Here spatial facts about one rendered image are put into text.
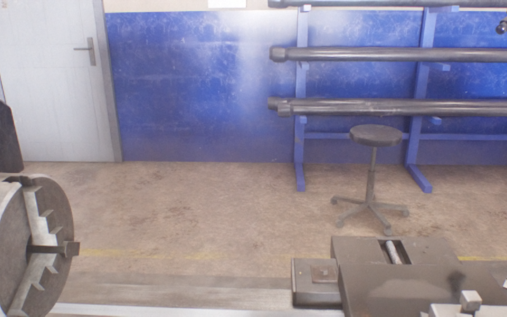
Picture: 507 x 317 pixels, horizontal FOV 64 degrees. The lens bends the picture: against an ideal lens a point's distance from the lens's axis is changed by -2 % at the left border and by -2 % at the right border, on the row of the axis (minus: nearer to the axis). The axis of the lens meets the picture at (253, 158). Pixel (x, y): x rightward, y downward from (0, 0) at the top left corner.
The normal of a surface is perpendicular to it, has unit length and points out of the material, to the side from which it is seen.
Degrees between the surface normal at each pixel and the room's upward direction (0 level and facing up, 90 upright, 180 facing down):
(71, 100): 90
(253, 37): 90
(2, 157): 90
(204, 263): 0
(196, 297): 0
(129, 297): 0
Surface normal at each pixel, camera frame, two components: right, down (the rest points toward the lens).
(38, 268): -0.04, -0.66
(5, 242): 1.00, 0.01
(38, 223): -0.05, 0.32
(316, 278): -0.01, -0.93
